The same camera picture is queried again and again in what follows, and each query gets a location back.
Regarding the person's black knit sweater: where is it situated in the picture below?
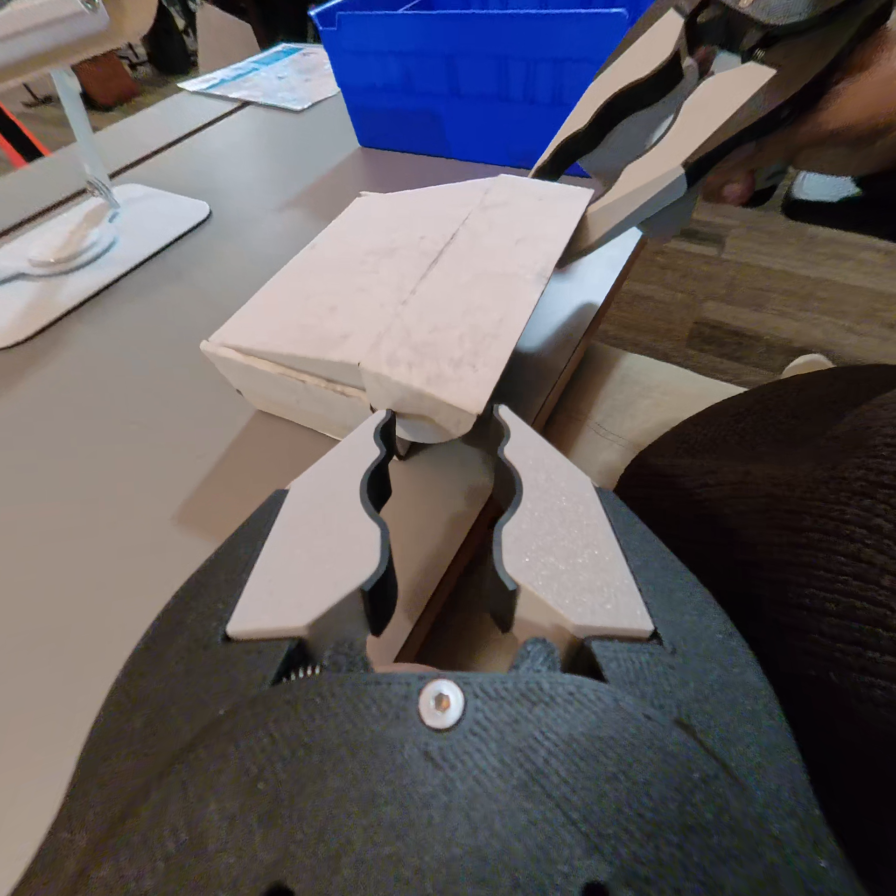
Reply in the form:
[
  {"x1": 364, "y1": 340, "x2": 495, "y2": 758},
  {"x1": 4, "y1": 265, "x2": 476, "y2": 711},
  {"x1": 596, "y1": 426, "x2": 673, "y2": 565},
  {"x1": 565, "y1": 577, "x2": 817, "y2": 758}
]
[{"x1": 615, "y1": 364, "x2": 896, "y2": 896}]

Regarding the instruction sheet on stand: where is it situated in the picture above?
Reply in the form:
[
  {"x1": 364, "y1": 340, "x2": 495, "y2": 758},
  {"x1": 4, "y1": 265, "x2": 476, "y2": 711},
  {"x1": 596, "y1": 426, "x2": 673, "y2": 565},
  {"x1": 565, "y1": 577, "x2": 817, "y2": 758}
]
[{"x1": 0, "y1": 0, "x2": 211, "y2": 350}]

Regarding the blue storage bin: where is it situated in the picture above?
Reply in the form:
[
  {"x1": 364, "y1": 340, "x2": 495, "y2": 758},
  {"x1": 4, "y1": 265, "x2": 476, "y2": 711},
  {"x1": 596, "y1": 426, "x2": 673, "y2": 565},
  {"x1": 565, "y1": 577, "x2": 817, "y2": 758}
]
[{"x1": 308, "y1": 0, "x2": 656, "y2": 177}]

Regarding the white mailer box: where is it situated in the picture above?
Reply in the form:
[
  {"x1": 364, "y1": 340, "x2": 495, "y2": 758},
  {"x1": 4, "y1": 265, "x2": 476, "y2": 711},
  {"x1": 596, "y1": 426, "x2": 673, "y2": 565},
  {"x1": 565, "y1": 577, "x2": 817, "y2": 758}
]
[{"x1": 201, "y1": 175, "x2": 596, "y2": 446}]

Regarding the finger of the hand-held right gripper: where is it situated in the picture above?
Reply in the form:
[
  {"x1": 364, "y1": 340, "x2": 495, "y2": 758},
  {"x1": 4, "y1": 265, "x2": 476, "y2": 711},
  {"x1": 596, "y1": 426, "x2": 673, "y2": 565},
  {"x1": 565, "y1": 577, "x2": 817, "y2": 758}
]
[
  {"x1": 528, "y1": 7, "x2": 693, "y2": 182},
  {"x1": 559, "y1": 59, "x2": 779, "y2": 260}
]

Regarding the person's right hand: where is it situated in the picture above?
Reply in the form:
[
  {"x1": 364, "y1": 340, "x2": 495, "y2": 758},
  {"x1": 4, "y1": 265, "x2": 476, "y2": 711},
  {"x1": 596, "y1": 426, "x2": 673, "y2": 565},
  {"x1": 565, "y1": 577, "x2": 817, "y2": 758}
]
[{"x1": 700, "y1": 27, "x2": 896, "y2": 209}]

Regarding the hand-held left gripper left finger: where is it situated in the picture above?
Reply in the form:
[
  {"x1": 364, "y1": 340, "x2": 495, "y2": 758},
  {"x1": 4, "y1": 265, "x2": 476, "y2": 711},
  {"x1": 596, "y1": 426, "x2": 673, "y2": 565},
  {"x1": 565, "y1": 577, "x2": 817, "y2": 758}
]
[{"x1": 225, "y1": 409, "x2": 400, "y2": 641}]

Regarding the grey desk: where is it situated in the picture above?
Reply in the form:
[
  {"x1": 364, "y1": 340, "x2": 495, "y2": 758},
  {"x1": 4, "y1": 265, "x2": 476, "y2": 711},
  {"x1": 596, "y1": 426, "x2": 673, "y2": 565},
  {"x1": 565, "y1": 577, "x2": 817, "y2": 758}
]
[{"x1": 0, "y1": 91, "x2": 646, "y2": 876}]

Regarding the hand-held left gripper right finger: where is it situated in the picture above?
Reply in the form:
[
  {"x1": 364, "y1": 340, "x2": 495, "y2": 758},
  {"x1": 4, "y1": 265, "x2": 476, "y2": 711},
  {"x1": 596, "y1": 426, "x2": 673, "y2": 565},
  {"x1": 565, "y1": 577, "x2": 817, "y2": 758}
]
[{"x1": 490, "y1": 405, "x2": 655, "y2": 660}]

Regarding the blue paper sheet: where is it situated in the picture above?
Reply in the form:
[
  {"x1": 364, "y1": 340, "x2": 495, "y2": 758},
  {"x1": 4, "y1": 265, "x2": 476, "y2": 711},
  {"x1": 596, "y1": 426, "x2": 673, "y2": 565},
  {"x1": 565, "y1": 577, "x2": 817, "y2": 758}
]
[{"x1": 177, "y1": 42, "x2": 343, "y2": 113}]

